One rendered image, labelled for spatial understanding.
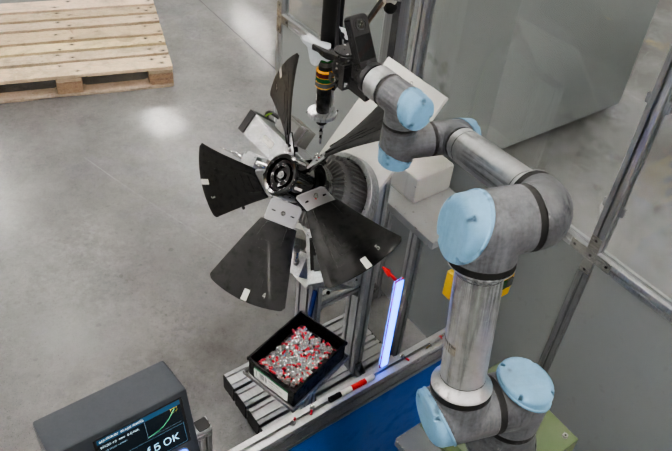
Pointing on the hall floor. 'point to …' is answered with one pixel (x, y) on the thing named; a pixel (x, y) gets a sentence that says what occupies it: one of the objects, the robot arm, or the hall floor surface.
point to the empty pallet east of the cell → (82, 46)
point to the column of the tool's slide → (402, 10)
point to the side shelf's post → (406, 290)
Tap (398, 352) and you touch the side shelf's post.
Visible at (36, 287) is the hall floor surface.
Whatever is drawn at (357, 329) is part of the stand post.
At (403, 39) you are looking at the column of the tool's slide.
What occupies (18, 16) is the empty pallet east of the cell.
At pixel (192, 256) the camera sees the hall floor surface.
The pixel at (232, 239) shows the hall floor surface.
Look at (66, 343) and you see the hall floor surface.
